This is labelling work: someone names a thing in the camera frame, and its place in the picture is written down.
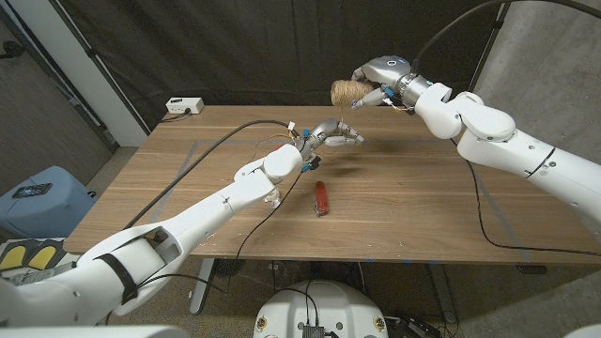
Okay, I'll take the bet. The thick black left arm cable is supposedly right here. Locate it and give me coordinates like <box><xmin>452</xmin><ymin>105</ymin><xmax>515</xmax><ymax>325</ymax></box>
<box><xmin>122</xmin><ymin>119</ymin><xmax>297</xmax><ymax>231</ymax></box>

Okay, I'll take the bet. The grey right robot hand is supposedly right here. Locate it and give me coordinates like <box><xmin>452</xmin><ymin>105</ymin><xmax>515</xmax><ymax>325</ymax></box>
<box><xmin>350</xmin><ymin>54</ymin><xmax>434</xmax><ymax>113</ymax></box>

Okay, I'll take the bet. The black backdrop stand pole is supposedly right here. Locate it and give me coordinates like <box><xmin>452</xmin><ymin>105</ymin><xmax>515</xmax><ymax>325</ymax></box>
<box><xmin>49</xmin><ymin>0</ymin><xmax>152</xmax><ymax>136</ymax></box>
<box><xmin>462</xmin><ymin>0</ymin><xmax>513</xmax><ymax>108</ymax></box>

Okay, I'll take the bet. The blue plastic container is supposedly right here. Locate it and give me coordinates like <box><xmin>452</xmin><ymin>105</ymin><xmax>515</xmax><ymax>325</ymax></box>
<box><xmin>0</xmin><ymin>165</ymin><xmax>98</xmax><ymax>239</ymax></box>

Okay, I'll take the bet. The black ribbed round object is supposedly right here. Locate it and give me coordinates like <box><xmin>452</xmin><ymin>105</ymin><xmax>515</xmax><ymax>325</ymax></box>
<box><xmin>213</xmin><ymin>258</ymin><xmax>246</xmax><ymax>278</ymax></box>

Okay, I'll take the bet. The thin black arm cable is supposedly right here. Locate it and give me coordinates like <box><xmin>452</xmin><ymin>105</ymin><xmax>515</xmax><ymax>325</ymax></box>
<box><xmin>135</xmin><ymin>169</ymin><xmax>305</xmax><ymax>295</ymax></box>
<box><xmin>466</xmin><ymin>158</ymin><xmax>601</xmax><ymax>257</ymax></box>

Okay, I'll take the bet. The brown jute twine spool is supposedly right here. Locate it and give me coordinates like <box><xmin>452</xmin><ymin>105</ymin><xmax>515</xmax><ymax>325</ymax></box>
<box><xmin>330</xmin><ymin>79</ymin><xmax>376</xmax><ymax>126</ymax></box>

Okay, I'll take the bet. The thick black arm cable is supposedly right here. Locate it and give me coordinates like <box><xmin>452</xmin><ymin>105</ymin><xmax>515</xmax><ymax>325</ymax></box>
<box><xmin>122</xmin><ymin>119</ymin><xmax>297</xmax><ymax>231</ymax></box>
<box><xmin>412</xmin><ymin>0</ymin><xmax>601</xmax><ymax>71</ymax></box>

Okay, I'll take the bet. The black phone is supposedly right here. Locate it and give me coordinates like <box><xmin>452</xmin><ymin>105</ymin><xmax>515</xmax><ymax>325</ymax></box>
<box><xmin>11</xmin><ymin>182</ymin><xmax>54</xmax><ymax>199</ymax></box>

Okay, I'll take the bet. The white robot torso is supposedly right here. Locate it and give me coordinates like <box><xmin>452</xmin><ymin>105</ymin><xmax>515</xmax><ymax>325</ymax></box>
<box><xmin>253</xmin><ymin>280</ymin><xmax>390</xmax><ymax>338</ymax></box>

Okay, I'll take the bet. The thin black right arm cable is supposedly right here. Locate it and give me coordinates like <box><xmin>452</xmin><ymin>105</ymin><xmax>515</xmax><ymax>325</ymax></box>
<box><xmin>466</xmin><ymin>158</ymin><xmax>601</xmax><ymax>257</ymax></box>

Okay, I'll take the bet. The grey metal table leg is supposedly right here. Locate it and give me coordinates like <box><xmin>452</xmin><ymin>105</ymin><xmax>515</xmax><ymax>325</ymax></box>
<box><xmin>189</xmin><ymin>257</ymin><xmax>218</xmax><ymax>315</ymax></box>
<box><xmin>426</xmin><ymin>262</ymin><xmax>459</xmax><ymax>325</ymax></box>

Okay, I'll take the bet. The black shoe yellow insole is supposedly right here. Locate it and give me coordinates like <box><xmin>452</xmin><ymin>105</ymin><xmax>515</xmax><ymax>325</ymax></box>
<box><xmin>26</xmin><ymin>238</ymin><xmax>65</xmax><ymax>271</ymax></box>
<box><xmin>0</xmin><ymin>241</ymin><xmax>29</xmax><ymax>271</ymax></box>

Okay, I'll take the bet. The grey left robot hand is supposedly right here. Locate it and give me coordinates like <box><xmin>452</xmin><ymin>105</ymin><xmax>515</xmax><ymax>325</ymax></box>
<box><xmin>295</xmin><ymin>117</ymin><xmax>365</xmax><ymax>165</ymax></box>

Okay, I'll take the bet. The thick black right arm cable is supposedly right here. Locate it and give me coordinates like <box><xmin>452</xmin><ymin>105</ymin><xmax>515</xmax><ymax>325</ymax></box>
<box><xmin>412</xmin><ymin>0</ymin><xmax>601</xmax><ymax>71</ymax></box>

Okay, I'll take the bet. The red swiss knife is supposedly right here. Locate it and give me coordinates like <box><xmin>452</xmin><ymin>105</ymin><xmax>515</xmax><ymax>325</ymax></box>
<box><xmin>312</xmin><ymin>180</ymin><xmax>330</xmax><ymax>218</ymax></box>

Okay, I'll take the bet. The white power box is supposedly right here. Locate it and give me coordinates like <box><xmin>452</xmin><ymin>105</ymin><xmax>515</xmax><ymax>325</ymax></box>
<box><xmin>165</xmin><ymin>97</ymin><xmax>206</xmax><ymax>115</ymax></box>

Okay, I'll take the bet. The black door handle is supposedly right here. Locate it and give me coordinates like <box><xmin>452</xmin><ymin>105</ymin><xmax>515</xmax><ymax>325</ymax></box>
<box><xmin>0</xmin><ymin>40</ymin><xmax>27</xmax><ymax>60</ymax></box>

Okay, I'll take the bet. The black power cord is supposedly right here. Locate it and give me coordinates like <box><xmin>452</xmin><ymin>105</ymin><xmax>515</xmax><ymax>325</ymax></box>
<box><xmin>159</xmin><ymin>108</ymin><xmax>193</xmax><ymax>124</ymax></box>

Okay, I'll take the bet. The grey sneaker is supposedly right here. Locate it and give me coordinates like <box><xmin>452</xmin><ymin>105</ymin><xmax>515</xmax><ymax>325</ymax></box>
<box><xmin>8</xmin><ymin>261</ymin><xmax>79</xmax><ymax>286</ymax></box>

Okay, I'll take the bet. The black floor power strip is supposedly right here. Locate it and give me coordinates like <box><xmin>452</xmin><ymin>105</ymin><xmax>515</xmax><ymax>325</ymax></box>
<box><xmin>384</xmin><ymin>316</ymin><xmax>442</xmax><ymax>338</ymax></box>

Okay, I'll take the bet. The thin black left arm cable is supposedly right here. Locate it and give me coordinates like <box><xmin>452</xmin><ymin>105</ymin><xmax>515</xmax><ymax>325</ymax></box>
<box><xmin>135</xmin><ymin>169</ymin><xmax>305</xmax><ymax>295</ymax></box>

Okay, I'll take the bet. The black backdrop curtain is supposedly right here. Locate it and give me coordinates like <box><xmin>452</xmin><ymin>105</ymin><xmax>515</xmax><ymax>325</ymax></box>
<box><xmin>49</xmin><ymin>0</ymin><xmax>506</xmax><ymax>132</ymax></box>

